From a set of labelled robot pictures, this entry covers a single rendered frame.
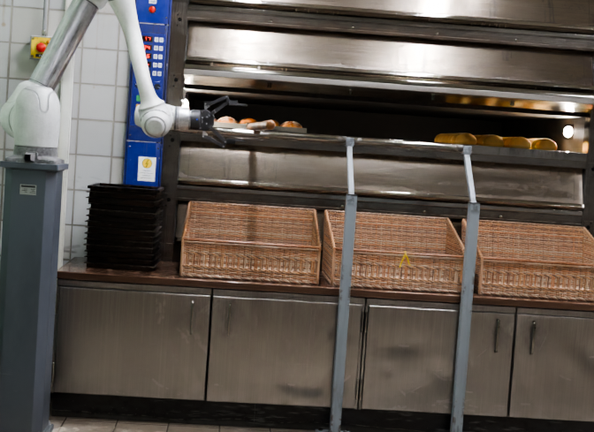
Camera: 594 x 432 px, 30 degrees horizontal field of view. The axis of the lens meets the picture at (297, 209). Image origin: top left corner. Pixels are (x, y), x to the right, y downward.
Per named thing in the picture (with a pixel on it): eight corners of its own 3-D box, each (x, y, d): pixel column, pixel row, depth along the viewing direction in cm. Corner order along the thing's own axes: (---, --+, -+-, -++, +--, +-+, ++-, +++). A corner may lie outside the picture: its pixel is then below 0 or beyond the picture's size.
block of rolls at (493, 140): (432, 143, 563) (433, 132, 563) (524, 149, 566) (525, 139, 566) (456, 144, 502) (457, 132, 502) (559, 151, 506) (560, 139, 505)
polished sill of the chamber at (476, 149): (180, 133, 487) (181, 125, 486) (582, 162, 498) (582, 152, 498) (179, 133, 481) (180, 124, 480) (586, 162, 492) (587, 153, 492)
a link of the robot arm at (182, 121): (175, 130, 430) (190, 131, 430) (173, 130, 421) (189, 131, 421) (176, 106, 429) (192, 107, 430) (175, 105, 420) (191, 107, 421)
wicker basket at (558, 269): (454, 279, 491) (460, 217, 489) (580, 288, 493) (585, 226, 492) (476, 295, 442) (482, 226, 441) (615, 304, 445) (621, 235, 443)
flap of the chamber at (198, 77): (183, 73, 464) (185, 84, 484) (601, 104, 476) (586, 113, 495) (184, 68, 464) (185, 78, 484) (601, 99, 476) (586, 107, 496)
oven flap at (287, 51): (185, 64, 478) (189, 21, 484) (592, 94, 489) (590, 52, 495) (185, 60, 474) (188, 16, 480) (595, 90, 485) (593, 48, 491)
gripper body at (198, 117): (191, 108, 429) (215, 109, 430) (189, 130, 430) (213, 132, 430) (190, 108, 422) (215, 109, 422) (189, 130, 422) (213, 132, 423)
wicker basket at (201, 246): (184, 262, 483) (187, 200, 481) (313, 271, 486) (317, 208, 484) (177, 276, 435) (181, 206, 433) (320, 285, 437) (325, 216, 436)
